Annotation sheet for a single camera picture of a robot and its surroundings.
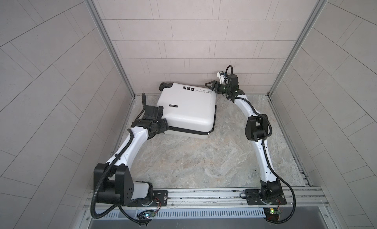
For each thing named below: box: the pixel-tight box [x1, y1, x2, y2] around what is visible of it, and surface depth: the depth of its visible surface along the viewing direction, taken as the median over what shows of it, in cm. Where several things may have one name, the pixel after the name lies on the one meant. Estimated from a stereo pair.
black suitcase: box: [157, 82, 217, 140], surface depth 86 cm
